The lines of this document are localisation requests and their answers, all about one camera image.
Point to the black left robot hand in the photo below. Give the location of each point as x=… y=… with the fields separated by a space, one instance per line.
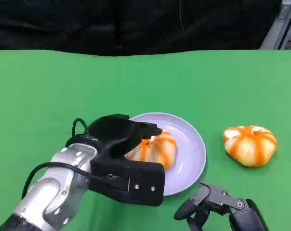
x=114 y=134

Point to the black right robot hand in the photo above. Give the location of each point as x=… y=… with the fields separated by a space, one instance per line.
x=244 y=214

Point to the orange white toy bread roll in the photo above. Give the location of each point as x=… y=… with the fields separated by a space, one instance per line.
x=160 y=149
x=250 y=146

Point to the green table cloth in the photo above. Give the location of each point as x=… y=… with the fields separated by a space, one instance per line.
x=63 y=84

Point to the lilac plate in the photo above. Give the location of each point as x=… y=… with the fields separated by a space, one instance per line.
x=191 y=154

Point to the black backdrop curtain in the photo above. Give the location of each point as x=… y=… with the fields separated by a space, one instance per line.
x=87 y=24

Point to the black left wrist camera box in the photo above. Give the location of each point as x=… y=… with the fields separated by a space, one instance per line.
x=140 y=183

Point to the aluminium frame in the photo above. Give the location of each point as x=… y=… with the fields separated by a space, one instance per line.
x=275 y=29

